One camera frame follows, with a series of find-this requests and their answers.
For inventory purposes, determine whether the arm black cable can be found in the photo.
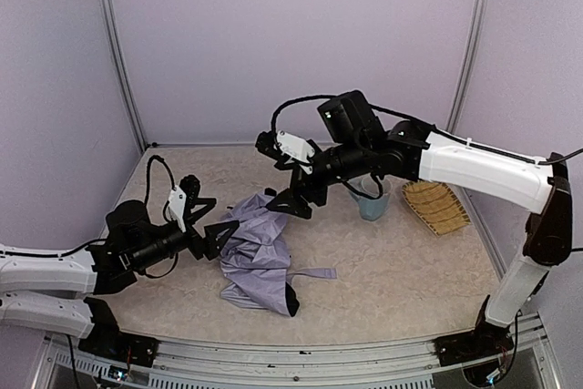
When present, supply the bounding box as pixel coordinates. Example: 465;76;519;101
271;93;338;135
143;155;179;208

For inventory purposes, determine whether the aluminium frame post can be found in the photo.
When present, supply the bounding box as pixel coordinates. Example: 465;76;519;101
445;0;487;133
99;0;148;153

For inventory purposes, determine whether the right aluminium frame post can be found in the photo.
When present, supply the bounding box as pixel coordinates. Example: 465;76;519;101
445;0;487;133

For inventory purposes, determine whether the light blue mug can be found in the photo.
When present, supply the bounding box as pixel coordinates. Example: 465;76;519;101
349;176;393;221

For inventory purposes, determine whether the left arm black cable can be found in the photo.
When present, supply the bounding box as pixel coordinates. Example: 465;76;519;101
143;155;179;208

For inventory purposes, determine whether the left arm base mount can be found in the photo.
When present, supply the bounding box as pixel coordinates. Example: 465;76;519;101
78;330;159;368

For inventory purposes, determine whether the woven bamboo tray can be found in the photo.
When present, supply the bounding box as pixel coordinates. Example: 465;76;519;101
401;181;471;236

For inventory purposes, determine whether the lavender folding umbrella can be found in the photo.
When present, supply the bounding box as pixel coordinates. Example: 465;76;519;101
220;189;337;317

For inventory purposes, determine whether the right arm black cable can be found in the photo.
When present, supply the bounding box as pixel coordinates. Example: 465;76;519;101
271;93;338;135

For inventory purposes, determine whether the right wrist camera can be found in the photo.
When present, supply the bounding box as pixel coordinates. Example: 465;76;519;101
255;130;315;175

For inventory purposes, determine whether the left aluminium frame post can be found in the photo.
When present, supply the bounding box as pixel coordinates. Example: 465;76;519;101
99;0;148;153

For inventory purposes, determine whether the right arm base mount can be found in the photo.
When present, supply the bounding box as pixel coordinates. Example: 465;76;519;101
434;331;514;366

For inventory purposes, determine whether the front aluminium rail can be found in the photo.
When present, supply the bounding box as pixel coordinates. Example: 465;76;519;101
34;311;561;389

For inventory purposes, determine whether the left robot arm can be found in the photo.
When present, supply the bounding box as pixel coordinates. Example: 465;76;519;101
1;199;240;339

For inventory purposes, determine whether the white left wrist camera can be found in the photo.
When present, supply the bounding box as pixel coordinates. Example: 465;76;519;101
168;174;200;233

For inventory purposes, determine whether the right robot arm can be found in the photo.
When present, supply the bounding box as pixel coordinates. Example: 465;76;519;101
256;90;573;329

